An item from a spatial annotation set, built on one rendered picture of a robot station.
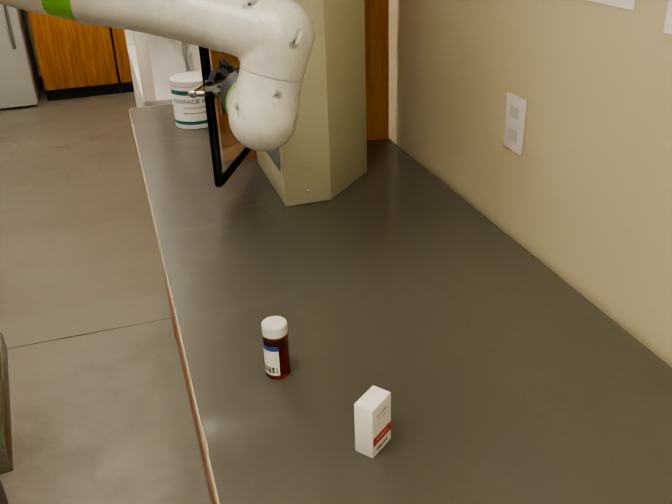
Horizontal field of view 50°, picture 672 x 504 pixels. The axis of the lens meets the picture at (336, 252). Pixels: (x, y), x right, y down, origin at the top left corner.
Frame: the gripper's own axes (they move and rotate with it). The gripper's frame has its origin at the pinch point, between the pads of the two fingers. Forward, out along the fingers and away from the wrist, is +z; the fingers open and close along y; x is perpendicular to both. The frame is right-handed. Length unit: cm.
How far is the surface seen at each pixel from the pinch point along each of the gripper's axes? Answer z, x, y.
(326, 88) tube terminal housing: 4.9, 7.3, -22.2
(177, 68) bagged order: 142, 31, -2
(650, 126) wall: -59, 1, -55
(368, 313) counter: -45, 34, -14
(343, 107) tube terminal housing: 10.3, 13.6, -27.7
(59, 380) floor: 91, 128, 59
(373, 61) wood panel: 42, 11, -47
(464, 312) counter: -51, 34, -30
